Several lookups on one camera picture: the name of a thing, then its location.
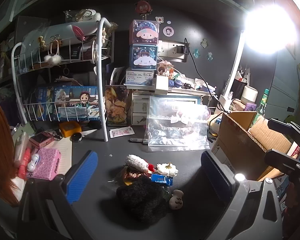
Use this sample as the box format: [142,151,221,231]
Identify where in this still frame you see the white scissors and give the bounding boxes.
[80,128,98,138]

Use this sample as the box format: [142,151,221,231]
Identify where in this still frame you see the white mini drawer unit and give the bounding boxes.
[131,93,151,126]

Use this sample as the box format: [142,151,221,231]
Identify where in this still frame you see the white fabric flower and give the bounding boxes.
[157,162,179,178]

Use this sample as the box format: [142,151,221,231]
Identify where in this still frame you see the clear plastic pouch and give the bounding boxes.
[13,129,31,166]

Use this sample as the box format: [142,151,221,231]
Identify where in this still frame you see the green card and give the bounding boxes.
[13,122,36,141]

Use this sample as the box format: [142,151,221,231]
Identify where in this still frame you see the small white box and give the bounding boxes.
[155,75,169,91]

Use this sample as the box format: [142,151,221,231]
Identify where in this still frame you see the white pompom hair tie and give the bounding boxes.
[43,42,63,63]

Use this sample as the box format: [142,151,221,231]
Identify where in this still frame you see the anime picture stand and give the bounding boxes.
[104,85,128,127]

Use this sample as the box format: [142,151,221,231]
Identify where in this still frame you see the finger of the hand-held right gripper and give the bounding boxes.
[264,149,300,180]
[267,118,300,150]

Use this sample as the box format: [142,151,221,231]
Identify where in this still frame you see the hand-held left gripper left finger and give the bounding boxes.
[17,151,98,240]

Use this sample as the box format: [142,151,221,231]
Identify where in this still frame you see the anime print blue box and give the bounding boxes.
[52,86,102,122]

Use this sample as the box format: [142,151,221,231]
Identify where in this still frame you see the white cylinder container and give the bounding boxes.
[241,85,259,106]

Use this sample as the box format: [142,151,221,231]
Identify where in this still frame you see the black pen holder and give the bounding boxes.
[233,78,248,99]

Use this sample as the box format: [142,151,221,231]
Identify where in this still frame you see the pink character cube box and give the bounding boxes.
[129,19,161,44]

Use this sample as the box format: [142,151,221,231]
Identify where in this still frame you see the blue candy wrapper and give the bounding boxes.
[150,173,174,186]

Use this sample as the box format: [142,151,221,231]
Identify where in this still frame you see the wall power outlet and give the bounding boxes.
[158,41,188,63]

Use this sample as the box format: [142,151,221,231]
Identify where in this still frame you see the black booklet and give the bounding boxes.
[59,43,96,61]

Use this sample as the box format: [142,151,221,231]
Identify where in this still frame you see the small cartoon figurines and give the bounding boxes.
[157,61,176,77]

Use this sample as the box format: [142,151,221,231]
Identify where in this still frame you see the white wire rack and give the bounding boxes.
[11,17,115,143]

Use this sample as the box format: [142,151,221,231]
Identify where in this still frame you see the red tube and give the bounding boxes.
[18,147,32,180]

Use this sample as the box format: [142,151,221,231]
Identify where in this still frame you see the blue food print box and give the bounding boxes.
[31,86,58,122]

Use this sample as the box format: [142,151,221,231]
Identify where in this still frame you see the black cable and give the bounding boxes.
[183,38,231,112]

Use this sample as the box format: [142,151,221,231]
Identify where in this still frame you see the cardboard box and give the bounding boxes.
[211,111,293,182]

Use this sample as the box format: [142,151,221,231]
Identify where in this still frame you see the round portrait sticker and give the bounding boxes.
[163,26,175,38]

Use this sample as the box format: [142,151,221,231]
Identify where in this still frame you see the white pink rolled bag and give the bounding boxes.
[43,19,101,43]

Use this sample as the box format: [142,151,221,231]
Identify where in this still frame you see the white fluffy hair clip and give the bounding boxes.
[125,154,155,173]

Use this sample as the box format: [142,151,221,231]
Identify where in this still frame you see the black fluffy scrunchie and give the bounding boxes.
[116,176,169,222]

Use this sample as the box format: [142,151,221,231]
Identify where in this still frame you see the clear zip bag with bow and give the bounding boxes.
[147,96,210,152]

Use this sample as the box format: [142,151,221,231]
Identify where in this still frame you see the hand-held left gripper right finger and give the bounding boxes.
[201,150,283,240]

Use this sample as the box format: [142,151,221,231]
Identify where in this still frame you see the pink camera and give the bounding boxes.
[29,130,55,148]

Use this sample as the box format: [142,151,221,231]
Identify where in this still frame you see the white desk lamp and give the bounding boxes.
[214,3,298,113]

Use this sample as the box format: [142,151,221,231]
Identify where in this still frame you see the green bottle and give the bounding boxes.
[254,88,269,121]

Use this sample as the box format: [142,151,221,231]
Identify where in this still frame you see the white earbuds case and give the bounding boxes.
[27,154,40,178]

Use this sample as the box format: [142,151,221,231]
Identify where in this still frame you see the pink white sachet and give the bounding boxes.
[109,127,135,139]

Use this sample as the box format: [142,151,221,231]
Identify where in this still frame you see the small moustache figurine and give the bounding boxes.
[168,189,184,209]

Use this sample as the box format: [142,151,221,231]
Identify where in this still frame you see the person's orange hair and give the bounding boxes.
[0,97,21,207]

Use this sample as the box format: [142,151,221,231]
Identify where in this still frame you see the white blue medicine box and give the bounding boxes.
[125,69,155,86]

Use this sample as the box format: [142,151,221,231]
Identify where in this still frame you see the pink leopard pouch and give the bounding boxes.
[27,148,62,181]

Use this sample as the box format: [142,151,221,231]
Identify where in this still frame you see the blue character cube box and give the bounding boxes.
[129,44,159,70]

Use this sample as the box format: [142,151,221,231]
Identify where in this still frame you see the orange box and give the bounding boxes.
[59,121,82,138]

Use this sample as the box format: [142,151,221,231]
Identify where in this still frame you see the red spring bobble figure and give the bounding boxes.
[135,0,154,21]

